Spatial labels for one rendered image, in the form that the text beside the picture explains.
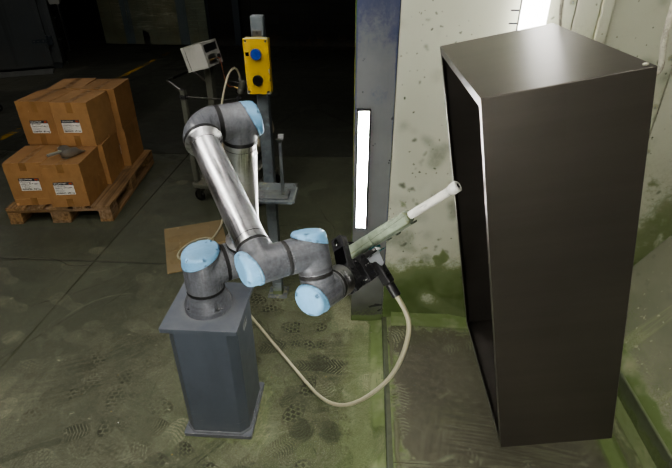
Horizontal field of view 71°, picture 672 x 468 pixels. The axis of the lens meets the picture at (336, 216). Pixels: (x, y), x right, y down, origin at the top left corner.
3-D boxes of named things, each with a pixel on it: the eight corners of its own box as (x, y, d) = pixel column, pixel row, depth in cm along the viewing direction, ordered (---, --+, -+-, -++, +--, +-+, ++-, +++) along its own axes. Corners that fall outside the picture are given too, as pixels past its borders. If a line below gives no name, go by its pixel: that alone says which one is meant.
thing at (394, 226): (366, 312, 152) (330, 251, 155) (373, 306, 156) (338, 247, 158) (494, 249, 123) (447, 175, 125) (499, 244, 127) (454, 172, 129)
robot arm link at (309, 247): (289, 238, 113) (299, 287, 116) (332, 227, 118) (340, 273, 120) (276, 233, 122) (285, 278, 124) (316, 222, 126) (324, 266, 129)
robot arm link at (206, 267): (181, 280, 191) (174, 244, 182) (223, 268, 198) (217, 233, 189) (190, 302, 179) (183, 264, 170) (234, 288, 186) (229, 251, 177)
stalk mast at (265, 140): (283, 289, 303) (264, 14, 222) (282, 295, 298) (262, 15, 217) (274, 289, 304) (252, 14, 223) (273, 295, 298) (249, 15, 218)
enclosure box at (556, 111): (548, 313, 204) (553, 22, 147) (612, 438, 152) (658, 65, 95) (466, 322, 209) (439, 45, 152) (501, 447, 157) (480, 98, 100)
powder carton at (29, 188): (38, 185, 406) (25, 145, 388) (73, 183, 408) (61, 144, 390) (16, 205, 373) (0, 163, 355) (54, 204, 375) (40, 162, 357)
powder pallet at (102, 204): (74, 164, 480) (70, 151, 473) (154, 162, 484) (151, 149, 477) (11, 224, 376) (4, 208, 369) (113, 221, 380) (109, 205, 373)
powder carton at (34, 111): (54, 129, 423) (41, 88, 405) (85, 129, 422) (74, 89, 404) (28, 144, 389) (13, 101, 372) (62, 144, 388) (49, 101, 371)
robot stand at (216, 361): (184, 436, 212) (157, 329, 180) (205, 381, 239) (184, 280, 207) (251, 439, 210) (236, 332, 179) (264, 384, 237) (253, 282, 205)
